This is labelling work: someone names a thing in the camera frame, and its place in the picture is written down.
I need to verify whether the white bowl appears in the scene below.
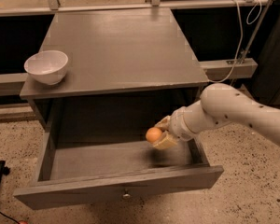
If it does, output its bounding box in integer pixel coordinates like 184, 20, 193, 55
24, 50, 68, 85

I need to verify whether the diagonal metal brace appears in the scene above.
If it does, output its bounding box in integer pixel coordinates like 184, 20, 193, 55
227, 0, 273, 85

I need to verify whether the grey wooden cabinet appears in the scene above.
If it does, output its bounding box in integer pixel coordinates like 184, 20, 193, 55
20, 7, 210, 133

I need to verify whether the white cable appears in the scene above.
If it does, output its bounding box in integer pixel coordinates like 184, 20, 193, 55
206, 0, 263, 84

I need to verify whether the metal drawer knob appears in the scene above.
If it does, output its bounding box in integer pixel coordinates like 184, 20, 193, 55
122, 189, 132, 200

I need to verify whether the metal rail frame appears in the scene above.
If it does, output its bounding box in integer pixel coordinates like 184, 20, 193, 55
0, 0, 272, 18

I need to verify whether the grey open drawer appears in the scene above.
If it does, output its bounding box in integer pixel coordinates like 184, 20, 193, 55
13, 119, 225, 211

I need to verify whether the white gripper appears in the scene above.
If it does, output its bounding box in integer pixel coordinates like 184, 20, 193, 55
153, 106, 198, 150

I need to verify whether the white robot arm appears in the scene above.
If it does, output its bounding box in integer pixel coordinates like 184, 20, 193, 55
151, 83, 280, 149

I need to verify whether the orange fruit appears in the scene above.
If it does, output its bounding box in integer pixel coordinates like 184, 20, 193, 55
146, 127, 162, 143

